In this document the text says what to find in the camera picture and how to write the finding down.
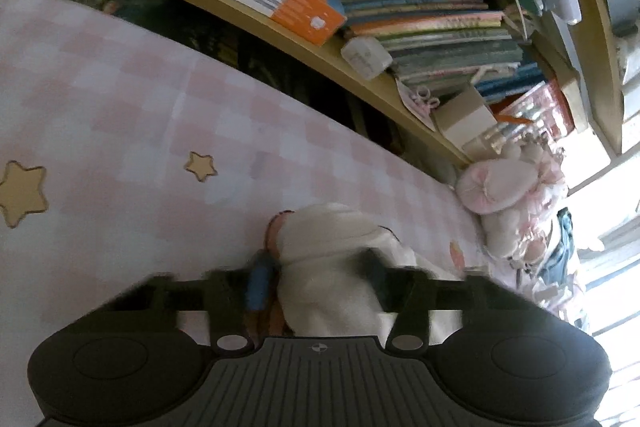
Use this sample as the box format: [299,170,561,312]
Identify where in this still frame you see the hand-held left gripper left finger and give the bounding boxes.
[117,254,278,354]

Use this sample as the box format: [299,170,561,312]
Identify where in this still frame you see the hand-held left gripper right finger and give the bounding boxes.
[352,252,521,352]

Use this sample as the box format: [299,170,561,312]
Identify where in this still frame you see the cream printed shirt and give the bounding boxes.
[267,202,463,338]

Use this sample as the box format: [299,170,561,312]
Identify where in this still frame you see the white pink plush rabbit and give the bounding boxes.
[456,142,568,258]

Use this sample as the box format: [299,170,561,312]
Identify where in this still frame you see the pink scissors on card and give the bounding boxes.
[395,77,441,132]

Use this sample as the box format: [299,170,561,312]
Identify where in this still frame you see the white square pen holder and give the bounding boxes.
[432,86,498,146]

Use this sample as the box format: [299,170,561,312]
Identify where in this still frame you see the blue denim cloth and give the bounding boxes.
[542,207,578,285]

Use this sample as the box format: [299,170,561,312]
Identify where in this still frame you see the pink checked cartoon bed sheet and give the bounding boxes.
[0,0,591,343]

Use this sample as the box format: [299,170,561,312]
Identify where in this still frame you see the white charger plug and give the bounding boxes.
[341,36,392,80]

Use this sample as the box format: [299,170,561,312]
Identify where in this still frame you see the red printed box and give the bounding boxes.
[492,79,576,138]

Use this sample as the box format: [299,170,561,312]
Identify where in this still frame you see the wooden bookshelf with white frame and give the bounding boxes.
[32,0,640,168]

